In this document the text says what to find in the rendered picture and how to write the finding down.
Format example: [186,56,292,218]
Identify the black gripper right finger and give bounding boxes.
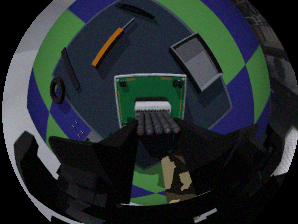
[173,117,259,196]

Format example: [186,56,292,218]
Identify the green circuit board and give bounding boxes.
[116,76,185,128]

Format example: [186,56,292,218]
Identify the dark blue-grey mat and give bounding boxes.
[52,0,233,171]

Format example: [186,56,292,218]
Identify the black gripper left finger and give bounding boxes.
[48,119,138,204]

